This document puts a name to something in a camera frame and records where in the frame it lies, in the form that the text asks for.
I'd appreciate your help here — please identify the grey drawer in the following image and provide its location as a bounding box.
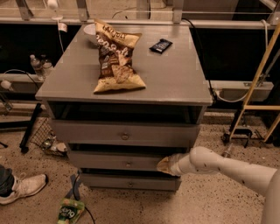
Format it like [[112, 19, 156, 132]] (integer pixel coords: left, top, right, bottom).
[[68, 143, 187, 172], [50, 120, 200, 148], [80, 169, 181, 192]]

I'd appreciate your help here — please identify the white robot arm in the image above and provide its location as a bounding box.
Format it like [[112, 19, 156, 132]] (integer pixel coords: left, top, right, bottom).
[[157, 146, 280, 224]]

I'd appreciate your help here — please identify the grey drawer cabinet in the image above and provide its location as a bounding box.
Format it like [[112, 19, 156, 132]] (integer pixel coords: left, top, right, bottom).
[[34, 24, 214, 176]]

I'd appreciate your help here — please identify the grey bottom drawer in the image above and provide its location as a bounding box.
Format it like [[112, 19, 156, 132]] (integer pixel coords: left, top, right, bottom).
[[80, 169, 181, 192]]

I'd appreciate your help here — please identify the grey top drawer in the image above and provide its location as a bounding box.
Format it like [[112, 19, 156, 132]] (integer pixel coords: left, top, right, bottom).
[[50, 120, 200, 148]]

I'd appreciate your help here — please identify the fallen plastic bottle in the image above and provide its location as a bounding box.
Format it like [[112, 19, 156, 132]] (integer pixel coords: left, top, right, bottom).
[[221, 144, 233, 158]]

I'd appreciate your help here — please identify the brown chip bag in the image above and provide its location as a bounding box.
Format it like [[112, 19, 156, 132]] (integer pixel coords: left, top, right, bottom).
[[94, 19, 146, 94]]

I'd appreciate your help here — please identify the green snack bag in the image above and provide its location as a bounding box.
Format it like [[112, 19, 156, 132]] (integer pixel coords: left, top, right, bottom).
[[57, 199, 85, 224]]

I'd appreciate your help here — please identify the dark blue snack bar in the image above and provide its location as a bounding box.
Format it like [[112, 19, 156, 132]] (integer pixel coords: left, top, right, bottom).
[[150, 38, 172, 54]]

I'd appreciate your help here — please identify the black stand leg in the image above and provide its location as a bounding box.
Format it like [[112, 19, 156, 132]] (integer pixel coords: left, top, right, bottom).
[[19, 103, 42, 154]]

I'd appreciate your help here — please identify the white sneaker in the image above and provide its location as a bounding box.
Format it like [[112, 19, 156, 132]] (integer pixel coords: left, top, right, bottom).
[[0, 174, 48, 205]]

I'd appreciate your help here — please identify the white bowl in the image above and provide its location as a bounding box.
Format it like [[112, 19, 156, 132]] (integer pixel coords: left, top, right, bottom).
[[83, 24, 96, 36]]

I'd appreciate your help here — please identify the dark trouser leg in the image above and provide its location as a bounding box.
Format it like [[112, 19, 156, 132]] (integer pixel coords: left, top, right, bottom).
[[0, 164, 14, 197]]

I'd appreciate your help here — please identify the clear water bottle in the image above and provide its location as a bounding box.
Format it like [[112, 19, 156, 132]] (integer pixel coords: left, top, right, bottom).
[[30, 54, 45, 81]]

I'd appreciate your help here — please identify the wire basket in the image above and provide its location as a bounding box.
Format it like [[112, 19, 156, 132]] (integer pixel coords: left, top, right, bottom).
[[30, 119, 67, 157]]

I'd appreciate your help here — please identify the black cable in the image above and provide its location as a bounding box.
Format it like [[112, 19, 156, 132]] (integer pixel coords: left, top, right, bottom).
[[181, 17, 217, 103]]

